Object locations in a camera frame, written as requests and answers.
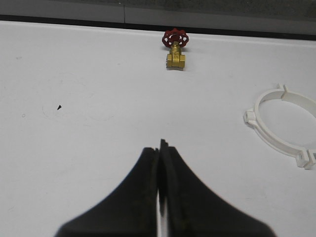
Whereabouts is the grey stone counter ledge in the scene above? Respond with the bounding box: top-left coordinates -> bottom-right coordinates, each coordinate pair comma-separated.
0,0 -> 316,40

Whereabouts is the white half pipe clamp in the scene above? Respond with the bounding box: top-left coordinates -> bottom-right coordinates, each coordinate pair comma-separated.
243,83 -> 311,169
281,85 -> 316,169

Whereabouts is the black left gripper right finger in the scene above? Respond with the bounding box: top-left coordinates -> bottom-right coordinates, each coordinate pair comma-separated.
158,140 -> 274,237

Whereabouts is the brass valve red handwheel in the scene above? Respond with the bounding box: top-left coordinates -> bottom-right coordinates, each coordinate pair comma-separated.
162,28 -> 189,69

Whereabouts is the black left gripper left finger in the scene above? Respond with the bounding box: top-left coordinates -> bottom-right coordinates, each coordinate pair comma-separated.
56,148 -> 159,237

